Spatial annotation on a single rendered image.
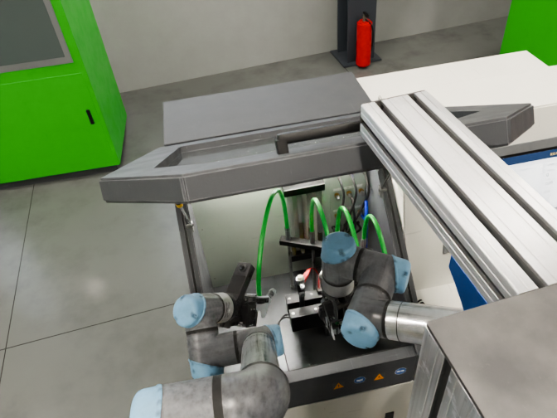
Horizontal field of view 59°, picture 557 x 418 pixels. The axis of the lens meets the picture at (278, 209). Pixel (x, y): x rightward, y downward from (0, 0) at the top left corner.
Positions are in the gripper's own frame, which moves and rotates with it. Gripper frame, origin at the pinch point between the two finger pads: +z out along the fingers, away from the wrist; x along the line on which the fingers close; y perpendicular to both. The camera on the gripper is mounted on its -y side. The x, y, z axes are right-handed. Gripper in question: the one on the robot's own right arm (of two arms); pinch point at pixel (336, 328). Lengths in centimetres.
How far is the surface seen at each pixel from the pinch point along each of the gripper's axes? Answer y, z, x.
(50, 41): -267, 9, -121
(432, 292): -23, 25, 40
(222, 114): -73, -27, -19
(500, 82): -55, -32, 70
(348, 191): -56, 2, 20
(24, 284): -162, 123, -164
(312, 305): -27.0, 24.8, -0.6
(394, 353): -4.9, 27.8, 20.3
